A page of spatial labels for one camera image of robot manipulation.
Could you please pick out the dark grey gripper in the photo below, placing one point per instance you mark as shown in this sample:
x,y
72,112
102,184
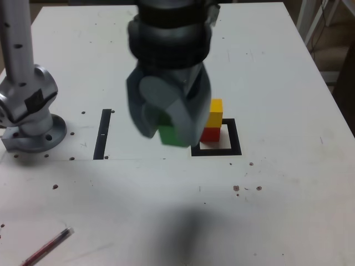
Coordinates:
x,y
174,73

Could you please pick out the green cube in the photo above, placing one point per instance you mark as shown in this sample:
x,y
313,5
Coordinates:
x,y
167,135

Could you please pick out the red cube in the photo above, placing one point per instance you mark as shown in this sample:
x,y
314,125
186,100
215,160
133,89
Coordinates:
x,y
212,134

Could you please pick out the yellow cube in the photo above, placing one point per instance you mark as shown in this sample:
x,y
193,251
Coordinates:
x,y
216,116

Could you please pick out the black tape square outline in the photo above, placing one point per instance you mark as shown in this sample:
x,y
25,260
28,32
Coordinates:
x,y
235,138

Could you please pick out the black tape strip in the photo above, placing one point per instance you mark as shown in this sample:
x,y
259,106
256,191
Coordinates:
x,y
102,135

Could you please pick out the red pen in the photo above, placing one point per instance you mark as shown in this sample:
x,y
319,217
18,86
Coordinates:
x,y
45,246

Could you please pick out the white metal frame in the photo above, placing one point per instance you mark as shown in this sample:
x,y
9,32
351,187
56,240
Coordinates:
x,y
303,11

